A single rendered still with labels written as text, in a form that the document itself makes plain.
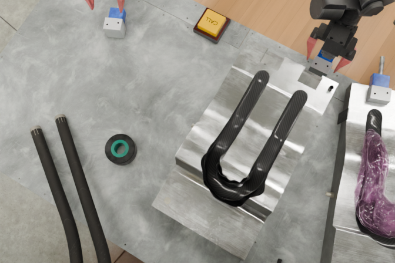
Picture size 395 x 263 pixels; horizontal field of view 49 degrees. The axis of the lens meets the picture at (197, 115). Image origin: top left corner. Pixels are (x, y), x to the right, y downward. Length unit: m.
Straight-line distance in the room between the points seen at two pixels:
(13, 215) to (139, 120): 1.08
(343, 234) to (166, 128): 0.52
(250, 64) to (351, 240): 0.49
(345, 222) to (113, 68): 0.74
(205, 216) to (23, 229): 1.20
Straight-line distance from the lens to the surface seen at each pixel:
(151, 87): 1.24
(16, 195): 2.17
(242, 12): 1.32
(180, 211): 1.10
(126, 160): 1.16
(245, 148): 1.07
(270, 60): 1.19
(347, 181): 1.12
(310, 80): 1.19
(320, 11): 1.07
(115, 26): 1.27
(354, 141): 1.15
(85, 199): 1.12
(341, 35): 1.09
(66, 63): 1.33
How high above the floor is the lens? 1.96
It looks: 74 degrees down
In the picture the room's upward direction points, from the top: 10 degrees counter-clockwise
